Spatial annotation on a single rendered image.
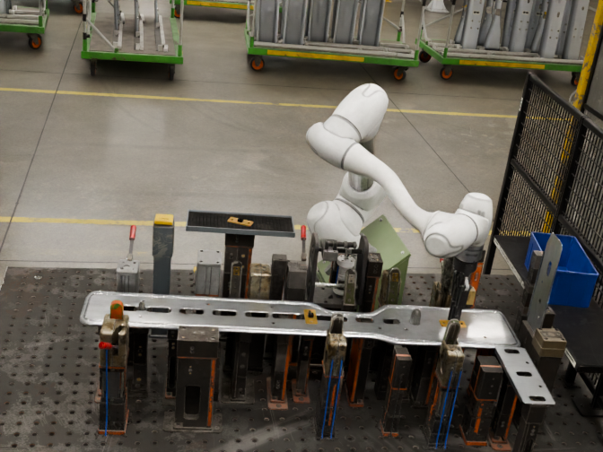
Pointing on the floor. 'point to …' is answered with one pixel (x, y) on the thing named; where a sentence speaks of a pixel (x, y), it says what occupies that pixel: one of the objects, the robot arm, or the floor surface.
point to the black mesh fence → (590, 406)
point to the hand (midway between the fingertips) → (455, 313)
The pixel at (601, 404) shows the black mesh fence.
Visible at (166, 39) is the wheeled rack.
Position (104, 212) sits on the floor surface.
